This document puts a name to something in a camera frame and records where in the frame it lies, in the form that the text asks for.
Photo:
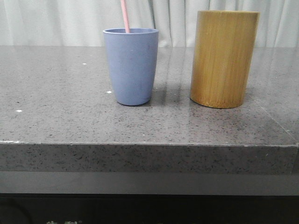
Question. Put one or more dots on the bamboo cylindrical holder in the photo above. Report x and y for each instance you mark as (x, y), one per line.
(222, 55)

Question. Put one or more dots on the blue plastic cup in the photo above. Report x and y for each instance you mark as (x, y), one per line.
(132, 61)

